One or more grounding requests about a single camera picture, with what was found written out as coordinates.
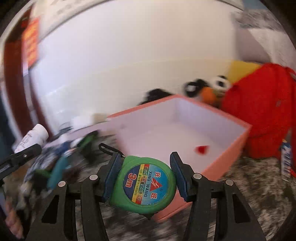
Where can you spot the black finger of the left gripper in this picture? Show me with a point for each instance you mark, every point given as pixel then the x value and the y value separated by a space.
pixel 15 161

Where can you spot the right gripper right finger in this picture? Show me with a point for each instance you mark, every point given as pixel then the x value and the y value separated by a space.
pixel 235 219

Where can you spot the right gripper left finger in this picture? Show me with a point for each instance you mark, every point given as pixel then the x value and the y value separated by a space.
pixel 56 219

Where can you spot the green tape measure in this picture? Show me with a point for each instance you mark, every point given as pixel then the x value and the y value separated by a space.
pixel 137 184

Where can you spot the small red object in box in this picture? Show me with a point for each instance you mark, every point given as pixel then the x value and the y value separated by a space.
pixel 202 150

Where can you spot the person's hand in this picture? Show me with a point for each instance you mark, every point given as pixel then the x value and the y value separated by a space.
pixel 12 221

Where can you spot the blue white tube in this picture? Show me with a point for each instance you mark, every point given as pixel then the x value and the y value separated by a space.
pixel 285 160

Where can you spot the dark red door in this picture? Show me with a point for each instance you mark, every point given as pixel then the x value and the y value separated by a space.
pixel 19 96

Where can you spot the red plush toy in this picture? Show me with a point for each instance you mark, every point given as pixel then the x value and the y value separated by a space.
pixel 262 95

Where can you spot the black clothing pile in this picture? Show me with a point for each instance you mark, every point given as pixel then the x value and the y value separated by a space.
pixel 155 94

